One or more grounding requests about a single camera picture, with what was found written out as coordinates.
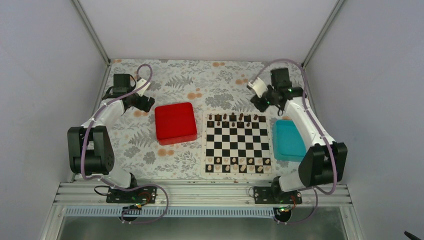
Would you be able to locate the aluminium corner post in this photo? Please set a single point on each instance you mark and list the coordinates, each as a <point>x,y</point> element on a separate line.
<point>91,31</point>
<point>323,31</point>

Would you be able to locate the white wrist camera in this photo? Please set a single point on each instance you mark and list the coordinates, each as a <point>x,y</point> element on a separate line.
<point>258,86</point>
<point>141,86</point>

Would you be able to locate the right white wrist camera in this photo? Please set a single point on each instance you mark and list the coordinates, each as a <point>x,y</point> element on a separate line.
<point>258,86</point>

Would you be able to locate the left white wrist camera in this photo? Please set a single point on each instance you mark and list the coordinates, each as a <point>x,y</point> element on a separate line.
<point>141,86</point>

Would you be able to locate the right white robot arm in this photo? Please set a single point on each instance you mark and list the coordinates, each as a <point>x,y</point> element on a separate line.
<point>322,167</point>

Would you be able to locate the black white chessboard mat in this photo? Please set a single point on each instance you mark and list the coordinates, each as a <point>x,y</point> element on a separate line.
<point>250,142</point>

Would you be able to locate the dark wooden king piece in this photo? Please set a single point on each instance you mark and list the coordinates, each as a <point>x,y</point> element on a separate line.
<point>232,117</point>

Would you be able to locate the teal plastic tray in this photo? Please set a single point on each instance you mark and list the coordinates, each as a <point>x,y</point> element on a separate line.
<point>288,145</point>

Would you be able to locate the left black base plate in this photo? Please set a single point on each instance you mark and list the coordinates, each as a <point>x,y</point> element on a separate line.
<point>144,195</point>

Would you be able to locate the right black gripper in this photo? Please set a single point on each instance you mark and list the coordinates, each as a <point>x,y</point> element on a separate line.
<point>260,107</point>

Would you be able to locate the left aluminium corner post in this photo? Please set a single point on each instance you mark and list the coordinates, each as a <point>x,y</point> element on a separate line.
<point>91,31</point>

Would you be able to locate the right aluminium corner post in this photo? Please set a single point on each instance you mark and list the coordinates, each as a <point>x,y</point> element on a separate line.
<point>323,31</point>

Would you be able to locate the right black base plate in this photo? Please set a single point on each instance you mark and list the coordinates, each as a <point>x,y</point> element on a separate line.
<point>266,195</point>

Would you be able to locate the red plastic tray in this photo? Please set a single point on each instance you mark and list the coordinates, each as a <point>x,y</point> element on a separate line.
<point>175,123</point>

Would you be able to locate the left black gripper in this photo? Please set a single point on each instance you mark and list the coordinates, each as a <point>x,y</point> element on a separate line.
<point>141,105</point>

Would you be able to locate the aluminium front rail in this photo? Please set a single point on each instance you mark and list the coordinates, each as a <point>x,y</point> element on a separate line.
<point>183,193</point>

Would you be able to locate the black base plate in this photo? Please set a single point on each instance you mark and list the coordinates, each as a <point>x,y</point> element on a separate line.
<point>144,195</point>
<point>266,195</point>

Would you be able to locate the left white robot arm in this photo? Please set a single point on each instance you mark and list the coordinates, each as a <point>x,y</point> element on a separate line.
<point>90,150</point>

